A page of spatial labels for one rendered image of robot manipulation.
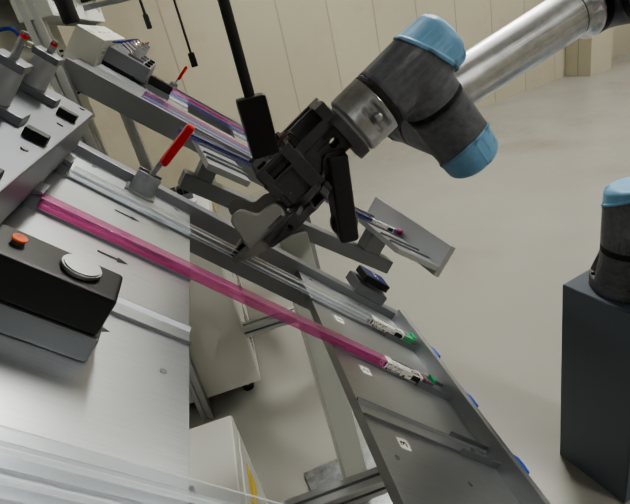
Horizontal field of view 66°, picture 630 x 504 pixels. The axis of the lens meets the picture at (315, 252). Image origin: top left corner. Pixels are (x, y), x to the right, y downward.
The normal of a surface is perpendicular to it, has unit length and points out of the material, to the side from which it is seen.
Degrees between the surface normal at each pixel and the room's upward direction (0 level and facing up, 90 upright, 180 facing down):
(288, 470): 0
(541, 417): 0
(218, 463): 0
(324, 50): 90
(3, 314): 90
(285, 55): 90
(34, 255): 47
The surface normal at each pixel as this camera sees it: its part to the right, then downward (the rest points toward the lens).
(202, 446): -0.22, -0.87
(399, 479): 0.55, -0.80
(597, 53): 0.45, 0.32
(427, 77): 0.25, 0.42
